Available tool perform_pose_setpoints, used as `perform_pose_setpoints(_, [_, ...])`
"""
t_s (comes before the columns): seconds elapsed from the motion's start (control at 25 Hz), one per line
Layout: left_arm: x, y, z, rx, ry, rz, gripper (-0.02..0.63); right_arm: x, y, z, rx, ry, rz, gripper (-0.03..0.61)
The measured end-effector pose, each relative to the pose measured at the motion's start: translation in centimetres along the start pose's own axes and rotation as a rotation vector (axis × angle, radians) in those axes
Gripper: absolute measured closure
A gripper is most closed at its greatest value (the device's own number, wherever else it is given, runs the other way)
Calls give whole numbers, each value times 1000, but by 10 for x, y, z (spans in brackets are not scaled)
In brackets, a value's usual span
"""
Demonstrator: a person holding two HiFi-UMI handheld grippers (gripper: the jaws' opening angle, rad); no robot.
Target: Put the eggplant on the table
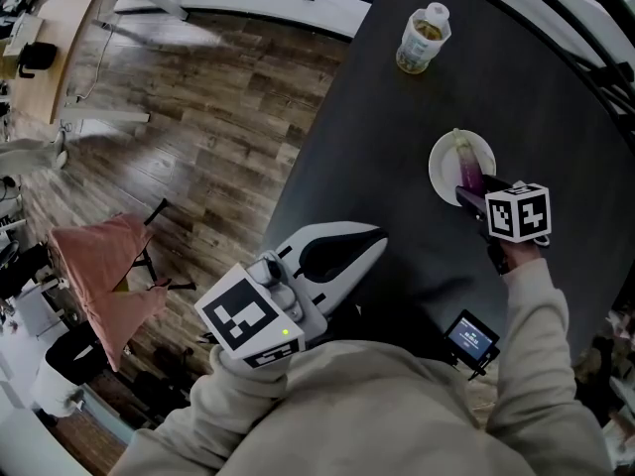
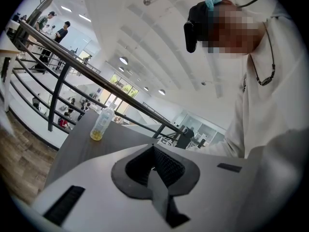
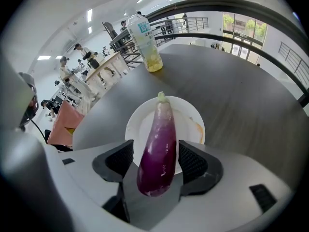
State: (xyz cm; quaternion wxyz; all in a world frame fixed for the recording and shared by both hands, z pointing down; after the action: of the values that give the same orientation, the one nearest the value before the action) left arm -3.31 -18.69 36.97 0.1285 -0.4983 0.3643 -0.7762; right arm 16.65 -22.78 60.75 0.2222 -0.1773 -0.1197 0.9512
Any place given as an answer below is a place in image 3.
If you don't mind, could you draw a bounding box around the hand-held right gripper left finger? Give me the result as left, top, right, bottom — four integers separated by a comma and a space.
43, 139, 135, 206

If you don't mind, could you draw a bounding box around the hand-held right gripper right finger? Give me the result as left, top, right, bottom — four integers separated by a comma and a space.
178, 140, 296, 217

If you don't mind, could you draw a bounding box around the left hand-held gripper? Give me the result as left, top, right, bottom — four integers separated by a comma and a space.
0, 54, 41, 135

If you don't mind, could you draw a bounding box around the purple eggplant with green stem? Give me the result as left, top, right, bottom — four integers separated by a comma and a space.
136, 91, 177, 198

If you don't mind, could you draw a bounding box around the dark grey table top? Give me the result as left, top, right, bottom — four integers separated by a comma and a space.
72, 43, 307, 188

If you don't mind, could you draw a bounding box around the pink cloth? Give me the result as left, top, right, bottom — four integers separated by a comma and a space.
47, 100, 85, 147

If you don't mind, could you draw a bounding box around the white round plate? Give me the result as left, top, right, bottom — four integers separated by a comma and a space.
125, 95, 206, 175

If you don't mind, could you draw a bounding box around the light wooden table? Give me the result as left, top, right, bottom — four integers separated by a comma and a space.
85, 51, 131, 88

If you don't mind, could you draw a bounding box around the wooden handrail staircase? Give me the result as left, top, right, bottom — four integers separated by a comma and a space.
101, 22, 137, 70

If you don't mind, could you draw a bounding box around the clear plastic drink bottle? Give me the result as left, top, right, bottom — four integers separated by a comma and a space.
126, 7, 164, 73

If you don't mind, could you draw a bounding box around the large glass window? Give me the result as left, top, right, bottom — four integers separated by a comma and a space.
222, 12, 268, 43

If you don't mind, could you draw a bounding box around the black metal railing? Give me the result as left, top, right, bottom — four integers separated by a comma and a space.
144, 0, 309, 116

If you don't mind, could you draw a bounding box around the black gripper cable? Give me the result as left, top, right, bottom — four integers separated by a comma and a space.
30, 119, 48, 144

